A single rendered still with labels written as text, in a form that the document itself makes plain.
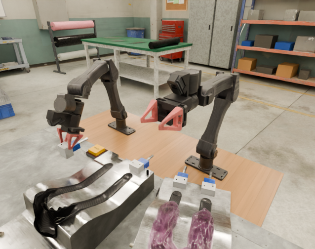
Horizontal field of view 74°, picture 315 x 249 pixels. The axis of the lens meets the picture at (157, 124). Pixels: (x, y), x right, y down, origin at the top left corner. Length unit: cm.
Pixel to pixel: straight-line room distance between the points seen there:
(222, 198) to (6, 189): 88
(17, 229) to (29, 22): 678
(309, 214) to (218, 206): 149
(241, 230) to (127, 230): 39
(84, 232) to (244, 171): 73
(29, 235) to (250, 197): 79
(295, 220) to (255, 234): 129
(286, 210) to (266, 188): 114
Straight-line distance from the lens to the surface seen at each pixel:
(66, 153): 96
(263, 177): 108
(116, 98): 120
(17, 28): 726
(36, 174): 113
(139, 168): 85
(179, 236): 68
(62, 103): 86
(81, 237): 70
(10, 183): 114
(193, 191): 84
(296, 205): 225
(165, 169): 101
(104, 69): 106
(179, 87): 58
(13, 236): 83
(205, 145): 93
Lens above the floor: 145
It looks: 28 degrees down
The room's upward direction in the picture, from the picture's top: straight up
